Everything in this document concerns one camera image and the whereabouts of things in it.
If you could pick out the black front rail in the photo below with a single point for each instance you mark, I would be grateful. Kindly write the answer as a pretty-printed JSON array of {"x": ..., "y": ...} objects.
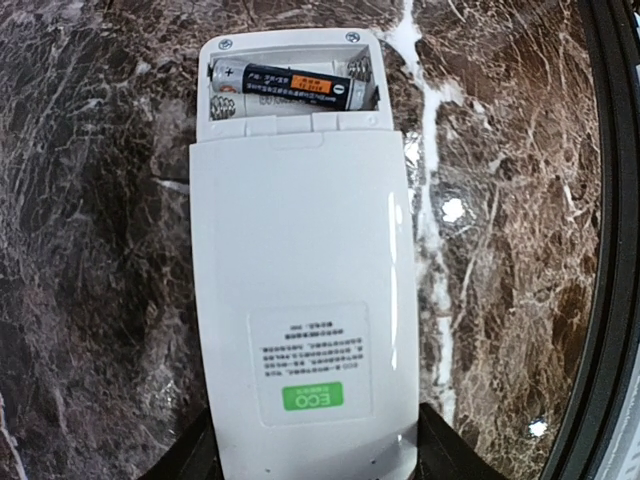
[{"x": 599, "y": 436}]

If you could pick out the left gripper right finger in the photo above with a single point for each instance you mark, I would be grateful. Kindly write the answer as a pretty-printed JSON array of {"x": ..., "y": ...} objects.
[{"x": 442, "y": 453}]

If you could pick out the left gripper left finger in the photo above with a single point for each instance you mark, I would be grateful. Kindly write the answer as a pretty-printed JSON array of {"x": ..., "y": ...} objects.
[{"x": 195, "y": 454}]

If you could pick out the battery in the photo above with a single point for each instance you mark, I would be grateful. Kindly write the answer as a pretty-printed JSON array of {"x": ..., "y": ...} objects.
[{"x": 313, "y": 88}]

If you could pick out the white remote control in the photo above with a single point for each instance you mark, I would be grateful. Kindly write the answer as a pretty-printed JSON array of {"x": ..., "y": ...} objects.
[{"x": 303, "y": 260}]

